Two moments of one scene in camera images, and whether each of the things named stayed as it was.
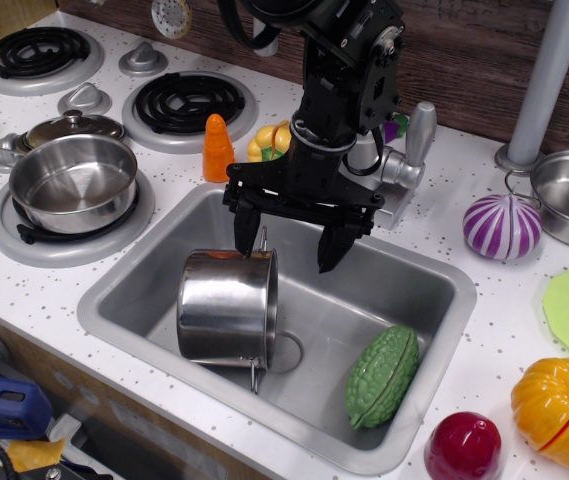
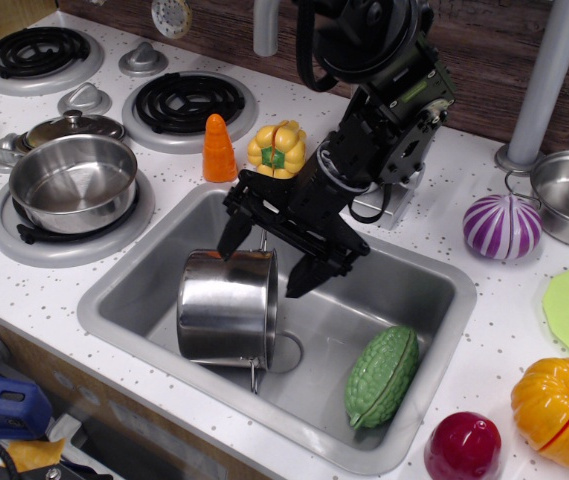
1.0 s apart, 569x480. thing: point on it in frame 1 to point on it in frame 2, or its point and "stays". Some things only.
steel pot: x=227 y=306 stays
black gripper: x=308 y=184 to x=307 y=205
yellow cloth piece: x=26 y=455 stays
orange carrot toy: x=218 y=153 stays
